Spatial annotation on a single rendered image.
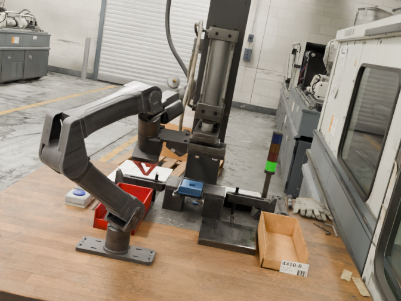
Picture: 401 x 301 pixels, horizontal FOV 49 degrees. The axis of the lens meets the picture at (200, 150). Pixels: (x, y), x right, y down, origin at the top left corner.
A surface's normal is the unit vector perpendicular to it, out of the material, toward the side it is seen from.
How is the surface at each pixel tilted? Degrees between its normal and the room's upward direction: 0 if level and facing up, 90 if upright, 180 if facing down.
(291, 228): 90
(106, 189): 88
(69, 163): 90
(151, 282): 0
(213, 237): 0
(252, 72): 90
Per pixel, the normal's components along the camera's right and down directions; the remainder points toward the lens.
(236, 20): -0.09, 0.23
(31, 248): 0.17, -0.95
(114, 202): 0.67, 0.25
